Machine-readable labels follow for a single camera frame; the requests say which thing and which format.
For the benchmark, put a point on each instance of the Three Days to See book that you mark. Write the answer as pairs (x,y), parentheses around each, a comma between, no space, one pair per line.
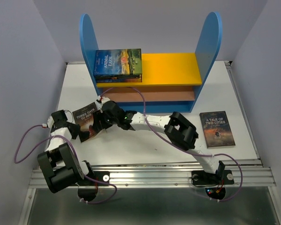
(84,117)

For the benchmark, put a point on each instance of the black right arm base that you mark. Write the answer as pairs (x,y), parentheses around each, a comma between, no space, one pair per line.
(214,186)

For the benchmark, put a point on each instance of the Edward Tulane brown book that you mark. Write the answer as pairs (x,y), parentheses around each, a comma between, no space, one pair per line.
(118,80)

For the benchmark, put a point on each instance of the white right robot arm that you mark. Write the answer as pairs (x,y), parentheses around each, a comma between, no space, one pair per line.
(180,132)

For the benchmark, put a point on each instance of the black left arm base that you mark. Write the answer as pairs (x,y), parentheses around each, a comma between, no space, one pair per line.
(88,190)

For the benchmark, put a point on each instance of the Animal Farm book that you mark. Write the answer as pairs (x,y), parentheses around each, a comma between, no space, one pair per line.
(118,62)

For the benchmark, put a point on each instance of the blue yellow wooden bookshelf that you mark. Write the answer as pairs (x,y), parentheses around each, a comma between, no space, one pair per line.
(170,81)

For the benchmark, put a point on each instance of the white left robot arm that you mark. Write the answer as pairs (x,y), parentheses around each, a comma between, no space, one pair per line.
(58,163)

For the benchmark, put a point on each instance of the Jane Eyre blue book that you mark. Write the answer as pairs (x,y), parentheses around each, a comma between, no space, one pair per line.
(119,81)

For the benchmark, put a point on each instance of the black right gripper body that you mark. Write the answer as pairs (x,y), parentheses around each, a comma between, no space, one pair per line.
(108,122)

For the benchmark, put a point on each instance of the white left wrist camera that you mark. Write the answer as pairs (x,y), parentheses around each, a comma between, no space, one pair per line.
(49,123)

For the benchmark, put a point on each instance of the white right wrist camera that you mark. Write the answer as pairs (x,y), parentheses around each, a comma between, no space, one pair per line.
(100,101)

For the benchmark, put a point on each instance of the Tale of Two Cities book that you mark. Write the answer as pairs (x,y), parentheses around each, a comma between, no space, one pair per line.
(216,129)

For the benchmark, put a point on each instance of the aluminium mounting rail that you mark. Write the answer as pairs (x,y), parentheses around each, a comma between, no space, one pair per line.
(179,175)

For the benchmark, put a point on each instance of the floral pink cover book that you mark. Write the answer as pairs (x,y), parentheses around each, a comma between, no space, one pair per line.
(120,76)

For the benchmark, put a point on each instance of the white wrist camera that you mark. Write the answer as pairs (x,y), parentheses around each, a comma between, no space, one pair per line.
(100,101)
(49,123)

